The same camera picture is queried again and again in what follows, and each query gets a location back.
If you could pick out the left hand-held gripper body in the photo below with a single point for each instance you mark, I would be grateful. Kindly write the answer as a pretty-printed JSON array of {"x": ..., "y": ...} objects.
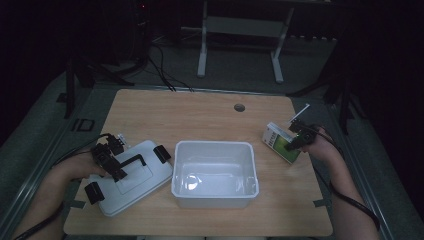
[{"x": 105, "y": 155}]

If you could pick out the black tripod stand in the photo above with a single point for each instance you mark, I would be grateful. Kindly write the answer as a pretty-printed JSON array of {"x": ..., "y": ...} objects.
[
  {"x": 78, "y": 80},
  {"x": 340, "y": 96}
]

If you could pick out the person's right hand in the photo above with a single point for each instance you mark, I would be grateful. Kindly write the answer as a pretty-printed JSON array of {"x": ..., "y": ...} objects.
[{"x": 320, "y": 146}]

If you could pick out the grey table grommet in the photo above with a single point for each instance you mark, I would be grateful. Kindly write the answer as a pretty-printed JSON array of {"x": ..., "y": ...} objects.
[{"x": 239, "y": 107}]

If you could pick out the white plastic storage box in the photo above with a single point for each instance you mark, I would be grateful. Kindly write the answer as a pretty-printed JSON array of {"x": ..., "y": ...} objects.
[{"x": 215, "y": 180}]

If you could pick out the person's left hand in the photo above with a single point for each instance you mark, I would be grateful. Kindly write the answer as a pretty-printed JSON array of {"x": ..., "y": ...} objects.
[{"x": 81, "y": 165}]

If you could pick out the green and white carton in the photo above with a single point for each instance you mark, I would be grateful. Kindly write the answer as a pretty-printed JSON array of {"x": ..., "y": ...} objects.
[{"x": 276, "y": 141}]

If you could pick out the white metal stand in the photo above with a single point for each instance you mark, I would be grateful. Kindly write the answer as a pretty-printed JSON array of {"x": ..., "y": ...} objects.
[{"x": 243, "y": 26}]

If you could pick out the grey tape piece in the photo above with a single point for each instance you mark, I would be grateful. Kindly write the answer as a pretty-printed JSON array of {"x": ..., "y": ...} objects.
[
  {"x": 320, "y": 202},
  {"x": 77, "y": 204}
]

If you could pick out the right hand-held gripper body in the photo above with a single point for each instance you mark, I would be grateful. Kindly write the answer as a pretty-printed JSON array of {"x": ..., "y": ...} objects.
[{"x": 305, "y": 133}]

